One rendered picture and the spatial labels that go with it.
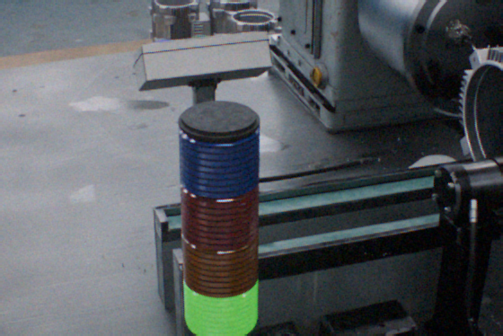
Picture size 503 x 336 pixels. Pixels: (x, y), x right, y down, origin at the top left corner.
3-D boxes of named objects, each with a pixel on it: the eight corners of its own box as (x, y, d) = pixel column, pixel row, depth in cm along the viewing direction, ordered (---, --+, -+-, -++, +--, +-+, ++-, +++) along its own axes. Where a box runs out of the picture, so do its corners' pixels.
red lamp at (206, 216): (245, 206, 78) (245, 156, 75) (269, 244, 73) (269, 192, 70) (173, 216, 76) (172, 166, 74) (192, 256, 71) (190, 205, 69)
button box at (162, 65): (260, 77, 131) (253, 39, 131) (274, 66, 124) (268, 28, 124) (137, 92, 126) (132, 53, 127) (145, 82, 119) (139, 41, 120)
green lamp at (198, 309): (244, 296, 82) (245, 252, 80) (267, 336, 77) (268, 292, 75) (177, 306, 80) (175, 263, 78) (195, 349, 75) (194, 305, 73)
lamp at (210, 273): (245, 252, 80) (245, 206, 78) (268, 292, 75) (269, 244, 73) (175, 263, 78) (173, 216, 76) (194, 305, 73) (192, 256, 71)
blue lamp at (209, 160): (245, 156, 75) (246, 104, 73) (269, 192, 70) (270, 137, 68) (172, 166, 74) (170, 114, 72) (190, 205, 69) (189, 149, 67)
